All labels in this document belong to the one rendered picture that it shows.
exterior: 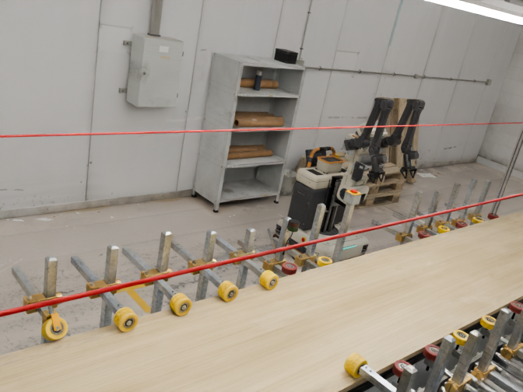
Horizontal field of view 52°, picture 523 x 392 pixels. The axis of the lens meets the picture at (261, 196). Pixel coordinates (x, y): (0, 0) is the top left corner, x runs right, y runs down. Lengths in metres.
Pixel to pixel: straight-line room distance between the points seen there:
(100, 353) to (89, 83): 3.23
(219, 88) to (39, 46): 1.71
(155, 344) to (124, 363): 0.15
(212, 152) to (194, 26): 1.25
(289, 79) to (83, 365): 4.46
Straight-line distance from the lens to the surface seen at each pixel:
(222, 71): 5.40
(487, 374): 2.72
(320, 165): 4.84
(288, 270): 2.81
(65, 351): 2.10
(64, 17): 4.77
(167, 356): 2.10
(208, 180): 5.63
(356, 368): 2.17
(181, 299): 2.28
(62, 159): 5.06
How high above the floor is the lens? 2.21
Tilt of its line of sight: 21 degrees down
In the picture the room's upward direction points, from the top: 11 degrees clockwise
